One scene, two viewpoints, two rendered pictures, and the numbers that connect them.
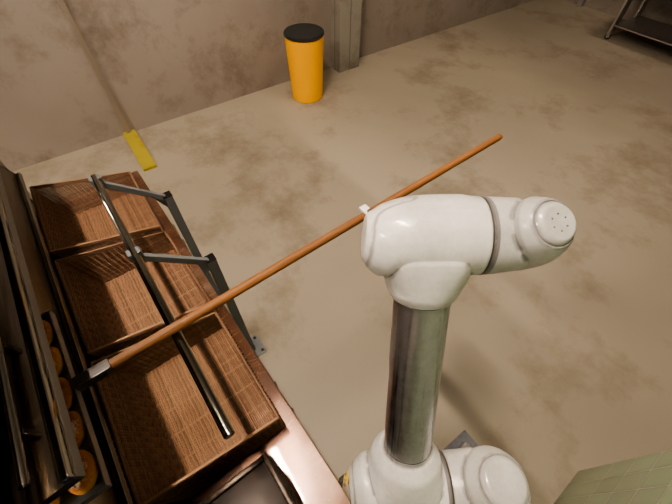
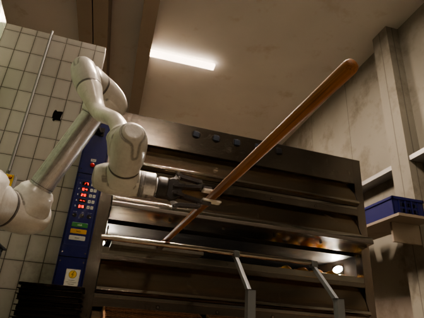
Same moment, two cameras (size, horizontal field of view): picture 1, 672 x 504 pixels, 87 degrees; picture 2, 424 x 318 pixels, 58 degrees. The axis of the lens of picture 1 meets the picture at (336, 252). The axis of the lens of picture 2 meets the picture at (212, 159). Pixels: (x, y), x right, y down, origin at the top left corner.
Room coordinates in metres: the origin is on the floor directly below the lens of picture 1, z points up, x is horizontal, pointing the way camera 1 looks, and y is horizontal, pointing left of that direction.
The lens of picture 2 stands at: (1.38, -1.32, 0.74)
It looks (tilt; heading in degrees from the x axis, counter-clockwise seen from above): 25 degrees up; 112
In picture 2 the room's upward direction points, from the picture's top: 4 degrees clockwise
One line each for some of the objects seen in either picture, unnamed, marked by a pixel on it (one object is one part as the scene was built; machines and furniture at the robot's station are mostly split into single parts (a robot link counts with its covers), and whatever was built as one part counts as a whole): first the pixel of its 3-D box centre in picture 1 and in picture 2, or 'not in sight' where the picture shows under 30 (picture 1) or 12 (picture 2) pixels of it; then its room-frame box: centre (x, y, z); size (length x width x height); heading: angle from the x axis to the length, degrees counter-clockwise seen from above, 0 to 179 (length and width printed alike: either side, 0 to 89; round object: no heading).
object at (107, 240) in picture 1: (101, 215); not in sight; (1.35, 1.28, 0.72); 0.56 x 0.49 x 0.28; 36
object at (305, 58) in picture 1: (305, 65); not in sight; (3.93, 0.33, 0.34); 0.41 x 0.41 x 0.68
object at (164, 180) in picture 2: not in sight; (168, 188); (0.78, -0.21, 1.20); 0.09 x 0.07 x 0.08; 38
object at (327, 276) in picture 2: not in sight; (243, 267); (0.67, 1.13, 1.16); 1.80 x 0.06 x 0.04; 37
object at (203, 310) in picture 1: (355, 221); (207, 200); (0.87, -0.07, 1.19); 1.71 x 0.03 x 0.03; 128
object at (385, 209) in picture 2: not in sight; (392, 214); (1.79, 3.36, 2.14); 0.55 x 0.41 x 0.22; 125
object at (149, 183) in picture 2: not in sight; (147, 185); (0.73, -0.26, 1.20); 0.09 x 0.06 x 0.09; 128
